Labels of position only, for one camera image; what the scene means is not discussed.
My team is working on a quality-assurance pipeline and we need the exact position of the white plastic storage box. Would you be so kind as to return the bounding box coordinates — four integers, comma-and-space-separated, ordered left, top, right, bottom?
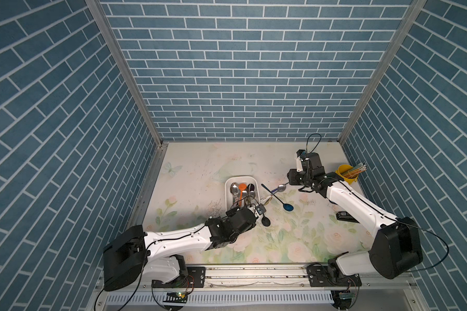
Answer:
224, 176, 259, 218

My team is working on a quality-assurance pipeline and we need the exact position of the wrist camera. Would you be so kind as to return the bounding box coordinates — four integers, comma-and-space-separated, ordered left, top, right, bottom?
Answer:
255, 204, 266, 216
296, 149, 307, 172

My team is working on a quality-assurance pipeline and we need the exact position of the long silver spoon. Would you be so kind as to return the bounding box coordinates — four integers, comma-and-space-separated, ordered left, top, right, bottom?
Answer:
261, 184, 287, 205

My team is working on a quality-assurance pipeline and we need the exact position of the black stapler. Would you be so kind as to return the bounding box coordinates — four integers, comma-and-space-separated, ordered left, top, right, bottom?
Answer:
335, 211, 359, 224

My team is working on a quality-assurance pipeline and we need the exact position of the silver spoon green marbled handle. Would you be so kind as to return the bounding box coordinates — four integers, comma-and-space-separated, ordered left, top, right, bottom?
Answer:
230, 183, 240, 209

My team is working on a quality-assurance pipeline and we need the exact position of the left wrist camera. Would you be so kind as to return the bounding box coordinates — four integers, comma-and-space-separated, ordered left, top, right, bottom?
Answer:
255, 204, 266, 216

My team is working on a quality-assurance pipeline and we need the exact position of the floral table mat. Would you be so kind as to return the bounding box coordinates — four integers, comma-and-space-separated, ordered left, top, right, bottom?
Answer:
143, 142, 373, 264

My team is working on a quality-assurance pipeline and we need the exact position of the aluminium front rail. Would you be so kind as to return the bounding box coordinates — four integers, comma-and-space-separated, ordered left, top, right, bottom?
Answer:
95, 264, 419, 292

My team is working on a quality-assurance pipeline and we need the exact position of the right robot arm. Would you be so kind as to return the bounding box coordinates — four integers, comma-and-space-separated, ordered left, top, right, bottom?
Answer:
287, 150, 423, 282

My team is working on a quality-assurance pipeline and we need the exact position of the silver spoon hello kitty handle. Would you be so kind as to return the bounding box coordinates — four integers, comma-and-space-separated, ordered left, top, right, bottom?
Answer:
246, 183, 256, 206

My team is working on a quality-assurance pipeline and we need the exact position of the yellow cup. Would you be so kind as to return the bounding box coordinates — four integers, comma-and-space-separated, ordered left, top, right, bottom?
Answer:
335, 165, 360, 185

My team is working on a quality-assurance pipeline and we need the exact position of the orange spoon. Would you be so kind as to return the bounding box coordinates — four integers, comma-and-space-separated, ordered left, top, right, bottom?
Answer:
237, 183, 247, 207

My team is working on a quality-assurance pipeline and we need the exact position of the black spoon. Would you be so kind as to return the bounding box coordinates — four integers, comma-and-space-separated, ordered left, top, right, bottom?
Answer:
262, 215, 271, 227

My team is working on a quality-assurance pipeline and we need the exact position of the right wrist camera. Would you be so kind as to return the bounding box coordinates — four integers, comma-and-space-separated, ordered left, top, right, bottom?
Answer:
296, 149, 307, 172

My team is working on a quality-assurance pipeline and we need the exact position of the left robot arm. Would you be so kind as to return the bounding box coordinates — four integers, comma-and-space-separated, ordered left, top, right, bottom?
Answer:
103, 207, 258, 292

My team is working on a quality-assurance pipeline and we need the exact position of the blue green handled spoon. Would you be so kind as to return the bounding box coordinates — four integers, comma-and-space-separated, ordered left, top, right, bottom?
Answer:
261, 184, 294, 212

